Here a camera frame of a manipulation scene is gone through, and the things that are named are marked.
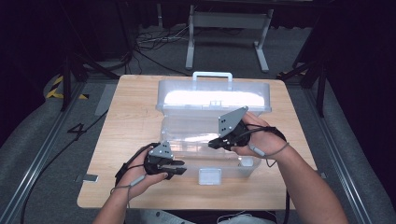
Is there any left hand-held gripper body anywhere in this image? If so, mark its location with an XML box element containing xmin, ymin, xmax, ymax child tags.
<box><xmin>144</xmin><ymin>140</ymin><xmax>175</xmax><ymax>175</ymax></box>

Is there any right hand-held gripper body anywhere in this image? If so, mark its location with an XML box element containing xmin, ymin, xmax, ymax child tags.
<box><xmin>218</xmin><ymin>105</ymin><xmax>251</xmax><ymax>152</ymax></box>

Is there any clear plastic storage box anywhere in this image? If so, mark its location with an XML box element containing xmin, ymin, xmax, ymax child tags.
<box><xmin>155</xmin><ymin>71</ymin><xmax>273</xmax><ymax>187</ymax></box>

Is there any person's right hand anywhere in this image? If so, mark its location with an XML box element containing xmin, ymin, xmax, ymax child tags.
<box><xmin>231</xmin><ymin>112</ymin><xmax>290</xmax><ymax>161</ymax></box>

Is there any person's left hand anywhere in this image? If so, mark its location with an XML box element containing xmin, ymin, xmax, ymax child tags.
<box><xmin>120</xmin><ymin>151</ymin><xmax>169</xmax><ymax>200</ymax></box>

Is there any person's white clothing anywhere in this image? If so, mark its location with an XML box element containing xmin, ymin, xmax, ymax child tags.
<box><xmin>139</xmin><ymin>209</ymin><xmax>277</xmax><ymax>224</ymax></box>

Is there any grey floor tape piece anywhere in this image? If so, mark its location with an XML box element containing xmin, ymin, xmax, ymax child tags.
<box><xmin>74</xmin><ymin>174</ymin><xmax>100</xmax><ymax>184</ymax></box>

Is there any black floor tape mark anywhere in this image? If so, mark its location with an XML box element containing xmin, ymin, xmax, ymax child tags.
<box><xmin>67</xmin><ymin>123</ymin><xmax>86</xmax><ymax>142</ymax></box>

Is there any black metal stand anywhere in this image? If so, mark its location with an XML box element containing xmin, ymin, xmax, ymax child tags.
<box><xmin>60</xmin><ymin>52</ymin><xmax>120</xmax><ymax>112</ymax></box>
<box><xmin>276</xmin><ymin>59</ymin><xmax>328</xmax><ymax>118</ymax></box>

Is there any yellow black hazard tape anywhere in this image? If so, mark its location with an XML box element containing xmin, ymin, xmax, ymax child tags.
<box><xmin>46</xmin><ymin>75</ymin><xmax>90</xmax><ymax>101</ymax></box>

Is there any right grey wrist strap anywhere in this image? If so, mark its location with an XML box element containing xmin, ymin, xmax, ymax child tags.
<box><xmin>247</xmin><ymin>142</ymin><xmax>290</xmax><ymax>161</ymax></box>

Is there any grey wrist strap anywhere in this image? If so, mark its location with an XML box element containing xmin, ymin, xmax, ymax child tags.
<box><xmin>247</xmin><ymin>142</ymin><xmax>290</xmax><ymax>161</ymax></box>
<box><xmin>110</xmin><ymin>175</ymin><xmax>148</xmax><ymax>210</ymax></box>

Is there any left grey wrist strap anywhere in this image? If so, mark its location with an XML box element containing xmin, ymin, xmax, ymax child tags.
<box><xmin>110</xmin><ymin>175</ymin><xmax>148</xmax><ymax>210</ymax></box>

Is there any right hand-held gripper black cable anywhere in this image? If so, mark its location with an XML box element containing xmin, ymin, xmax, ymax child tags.
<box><xmin>245</xmin><ymin>123</ymin><xmax>291</xmax><ymax>224</ymax></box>

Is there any hand-held gripper black cable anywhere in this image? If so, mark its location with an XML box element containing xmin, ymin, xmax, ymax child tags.
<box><xmin>245</xmin><ymin>123</ymin><xmax>291</xmax><ymax>224</ymax></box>
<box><xmin>20</xmin><ymin>109</ymin><xmax>160</xmax><ymax>224</ymax></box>

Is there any left hand-held gripper black cable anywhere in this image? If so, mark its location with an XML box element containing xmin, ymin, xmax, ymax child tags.
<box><xmin>20</xmin><ymin>109</ymin><xmax>160</xmax><ymax>224</ymax></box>

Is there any grey metal desk frame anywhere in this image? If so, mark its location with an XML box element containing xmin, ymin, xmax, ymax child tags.
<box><xmin>185</xmin><ymin>4</ymin><xmax>275</xmax><ymax>74</ymax></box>

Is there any tangle of floor cables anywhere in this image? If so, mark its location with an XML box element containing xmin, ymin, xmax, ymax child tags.
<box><xmin>124</xmin><ymin>24</ymin><xmax>244</xmax><ymax>77</ymax></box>

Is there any aluminium floor rail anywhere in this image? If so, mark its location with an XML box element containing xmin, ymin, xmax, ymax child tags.
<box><xmin>0</xmin><ymin>82</ymin><xmax>87</xmax><ymax>224</ymax></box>
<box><xmin>303</xmin><ymin>88</ymin><xmax>374</xmax><ymax>224</ymax></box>

